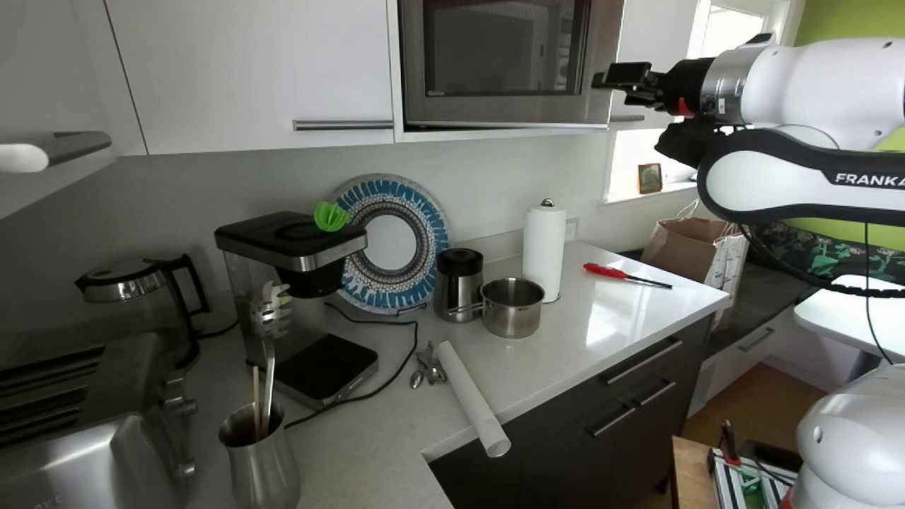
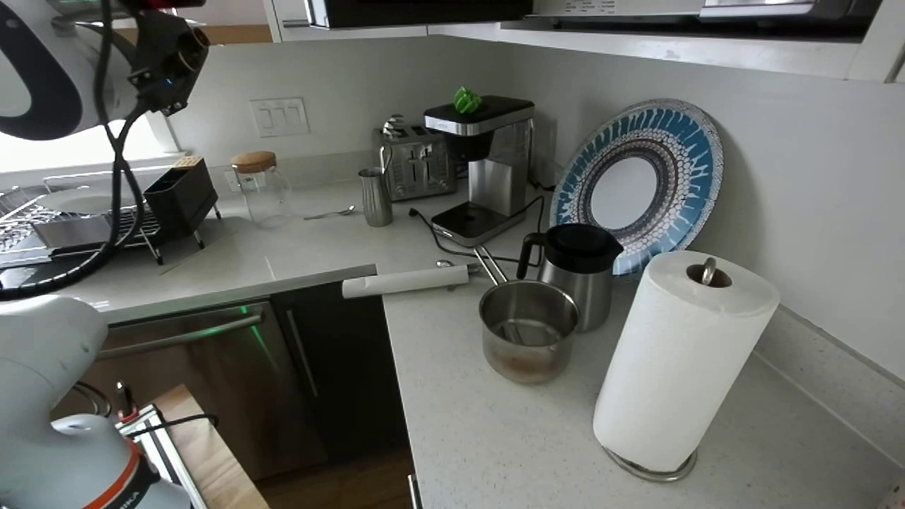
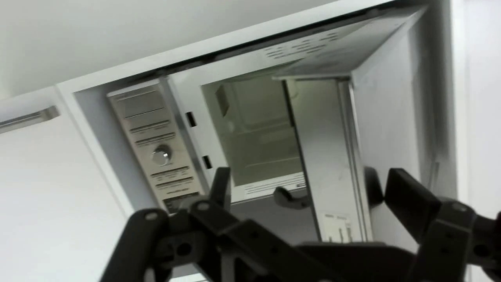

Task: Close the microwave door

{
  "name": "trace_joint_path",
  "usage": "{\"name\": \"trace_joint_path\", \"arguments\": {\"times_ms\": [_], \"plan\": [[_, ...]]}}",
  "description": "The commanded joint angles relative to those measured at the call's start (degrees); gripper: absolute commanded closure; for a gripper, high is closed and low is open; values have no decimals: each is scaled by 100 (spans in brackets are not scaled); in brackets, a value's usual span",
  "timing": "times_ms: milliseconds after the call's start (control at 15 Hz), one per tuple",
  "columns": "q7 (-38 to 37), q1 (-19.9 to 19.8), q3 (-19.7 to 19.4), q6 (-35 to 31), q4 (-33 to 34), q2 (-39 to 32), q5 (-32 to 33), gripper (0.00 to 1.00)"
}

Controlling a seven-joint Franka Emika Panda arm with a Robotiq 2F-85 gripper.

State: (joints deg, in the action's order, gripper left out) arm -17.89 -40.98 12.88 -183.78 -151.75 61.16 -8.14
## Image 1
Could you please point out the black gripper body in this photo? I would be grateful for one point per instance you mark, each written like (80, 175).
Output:
(680, 86)

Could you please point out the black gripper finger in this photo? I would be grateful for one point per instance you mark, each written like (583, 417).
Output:
(623, 88)
(630, 71)

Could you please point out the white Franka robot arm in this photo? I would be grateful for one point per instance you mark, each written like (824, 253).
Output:
(821, 93)

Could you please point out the metal paper towel holder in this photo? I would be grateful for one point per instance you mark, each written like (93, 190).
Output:
(545, 201)

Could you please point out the brown cardboard box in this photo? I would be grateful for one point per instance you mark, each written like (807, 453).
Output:
(697, 249)

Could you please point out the white paper towel roll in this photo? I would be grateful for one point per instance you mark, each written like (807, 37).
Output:
(545, 255)

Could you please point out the small steel pot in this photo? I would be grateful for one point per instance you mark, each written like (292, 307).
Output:
(513, 308)

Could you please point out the blue patterned white plate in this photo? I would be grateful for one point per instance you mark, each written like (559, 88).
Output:
(415, 235)

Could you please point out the steel carafe with black lid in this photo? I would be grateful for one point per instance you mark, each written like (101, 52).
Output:
(459, 286)

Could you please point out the white low cabinet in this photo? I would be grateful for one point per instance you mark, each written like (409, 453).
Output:
(753, 364)

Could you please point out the small green plastic object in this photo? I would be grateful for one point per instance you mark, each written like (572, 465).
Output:
(333, 216)

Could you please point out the dark drawer cabinet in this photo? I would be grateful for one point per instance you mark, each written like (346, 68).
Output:
(568, 426)

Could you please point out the white rolled paper tube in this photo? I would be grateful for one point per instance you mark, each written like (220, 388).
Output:
(474, 400)

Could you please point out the black steel coffee machine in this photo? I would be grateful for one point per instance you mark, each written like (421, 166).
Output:
(292, 255)

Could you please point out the wooden side table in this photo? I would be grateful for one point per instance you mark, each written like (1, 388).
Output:
(694, 475)

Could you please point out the steel slotted spatula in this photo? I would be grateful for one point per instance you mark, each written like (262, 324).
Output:
(269, 321)

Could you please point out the wooden utensil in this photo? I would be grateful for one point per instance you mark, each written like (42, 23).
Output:
(257, 400)

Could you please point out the steel utensil jar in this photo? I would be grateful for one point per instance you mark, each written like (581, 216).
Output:
(260, 467)

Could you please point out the steel sink faucet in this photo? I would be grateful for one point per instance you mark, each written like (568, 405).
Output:
(178, 414)

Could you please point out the silver toaster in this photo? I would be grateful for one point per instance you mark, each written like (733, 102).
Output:
(76, 470)

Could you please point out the metal wall outlet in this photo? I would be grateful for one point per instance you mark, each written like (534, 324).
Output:
(648, 180)

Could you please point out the white wall cabinet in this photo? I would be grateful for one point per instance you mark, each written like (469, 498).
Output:
(244, 67)

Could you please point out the grey wall shelf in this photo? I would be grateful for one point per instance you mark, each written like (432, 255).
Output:
(57, 151)

